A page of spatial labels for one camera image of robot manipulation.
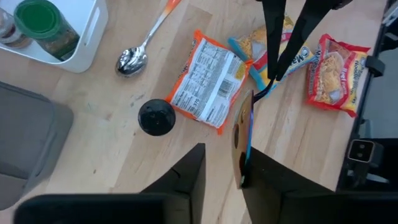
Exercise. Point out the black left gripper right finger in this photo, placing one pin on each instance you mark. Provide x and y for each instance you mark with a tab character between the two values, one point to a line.
270	186

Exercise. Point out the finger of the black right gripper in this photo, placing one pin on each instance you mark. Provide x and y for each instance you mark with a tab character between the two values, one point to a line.
306	25
274	31

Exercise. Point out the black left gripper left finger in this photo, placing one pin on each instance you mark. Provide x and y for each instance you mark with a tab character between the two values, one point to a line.
192	180

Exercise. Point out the orange ramen packet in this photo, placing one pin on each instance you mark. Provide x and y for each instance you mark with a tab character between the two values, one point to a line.
208	82

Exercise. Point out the green-lid spice jar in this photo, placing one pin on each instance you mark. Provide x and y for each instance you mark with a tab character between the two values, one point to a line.
40	18

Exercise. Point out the small beige-lid spice jar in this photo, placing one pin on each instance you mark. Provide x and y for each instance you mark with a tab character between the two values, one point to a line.
11	34

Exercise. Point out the blue-edged ramen packet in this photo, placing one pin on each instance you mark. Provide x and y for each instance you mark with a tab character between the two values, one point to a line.
250	46

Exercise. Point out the red ramen packet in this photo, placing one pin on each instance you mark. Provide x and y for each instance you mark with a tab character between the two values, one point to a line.
334	74

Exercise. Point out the black-lid spice bottle purple label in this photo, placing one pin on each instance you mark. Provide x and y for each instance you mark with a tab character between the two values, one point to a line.
157	117

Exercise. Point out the white plastic bin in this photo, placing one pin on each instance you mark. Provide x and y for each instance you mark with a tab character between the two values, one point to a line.
82	56

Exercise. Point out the black frame clamp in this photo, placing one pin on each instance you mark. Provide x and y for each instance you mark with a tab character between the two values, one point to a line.
374	66

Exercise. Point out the small table-level camera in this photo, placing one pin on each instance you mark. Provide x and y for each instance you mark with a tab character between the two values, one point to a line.
360	151

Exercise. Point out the black aluminium frame rail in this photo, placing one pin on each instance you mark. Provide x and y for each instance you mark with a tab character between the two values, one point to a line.
364	102

